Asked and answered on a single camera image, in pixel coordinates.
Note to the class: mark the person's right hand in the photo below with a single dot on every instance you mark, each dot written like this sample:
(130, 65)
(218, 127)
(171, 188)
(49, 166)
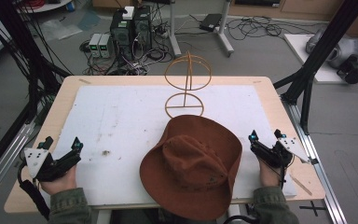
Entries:
(268, 175)

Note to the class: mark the white platform board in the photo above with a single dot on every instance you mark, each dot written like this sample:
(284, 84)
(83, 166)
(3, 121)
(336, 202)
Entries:
(298, 46)

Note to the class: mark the aluminium rail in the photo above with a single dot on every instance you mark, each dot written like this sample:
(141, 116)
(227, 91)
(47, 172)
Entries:
(3, 168)
(320, 168)

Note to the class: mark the white foam mat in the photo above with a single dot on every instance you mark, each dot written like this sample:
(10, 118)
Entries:
(121, 124)

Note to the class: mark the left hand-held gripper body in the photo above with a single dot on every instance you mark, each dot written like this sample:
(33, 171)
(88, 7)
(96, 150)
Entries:
(40, 161)

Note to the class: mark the black metal frame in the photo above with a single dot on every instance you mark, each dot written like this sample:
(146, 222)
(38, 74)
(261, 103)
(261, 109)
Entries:
(323, 49)
(18, 40)

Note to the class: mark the black flat box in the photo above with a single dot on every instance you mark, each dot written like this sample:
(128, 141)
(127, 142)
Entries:
(210, 22)

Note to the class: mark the brown felt hat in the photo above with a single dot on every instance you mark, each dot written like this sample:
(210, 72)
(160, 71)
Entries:
(195, 168)

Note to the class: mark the person's left hand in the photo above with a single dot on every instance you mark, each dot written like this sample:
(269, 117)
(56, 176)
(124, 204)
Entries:
(60, 183)

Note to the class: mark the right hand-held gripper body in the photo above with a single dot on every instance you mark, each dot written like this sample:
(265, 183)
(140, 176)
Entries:
(276, 154)

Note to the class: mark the white box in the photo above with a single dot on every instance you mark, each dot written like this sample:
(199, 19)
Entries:
(128, 12)

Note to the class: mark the black computer tower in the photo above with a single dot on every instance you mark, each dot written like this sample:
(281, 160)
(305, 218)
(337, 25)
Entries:
(142, 28)
(121, 35)

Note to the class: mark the white metal stand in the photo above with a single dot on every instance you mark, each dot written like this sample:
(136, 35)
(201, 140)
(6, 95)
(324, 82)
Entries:
(225, 37)

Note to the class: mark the thin wooden stick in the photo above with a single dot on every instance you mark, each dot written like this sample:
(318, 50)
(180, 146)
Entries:
(300, 184)

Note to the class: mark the grey power supply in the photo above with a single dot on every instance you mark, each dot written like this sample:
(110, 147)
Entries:
(94, 45)
(105, 46)

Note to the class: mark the black device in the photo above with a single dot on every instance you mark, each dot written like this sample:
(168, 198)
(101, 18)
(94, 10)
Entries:
(354, 71)

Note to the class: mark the grey robot shell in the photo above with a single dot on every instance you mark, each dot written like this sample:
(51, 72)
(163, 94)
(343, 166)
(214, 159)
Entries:
(346, 48)

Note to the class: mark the wooden hat stand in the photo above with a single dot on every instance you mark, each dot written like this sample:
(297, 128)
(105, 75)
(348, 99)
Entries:
(187, 77)

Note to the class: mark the clear plastic sheet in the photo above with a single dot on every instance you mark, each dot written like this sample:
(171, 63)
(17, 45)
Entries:
(60, 29)

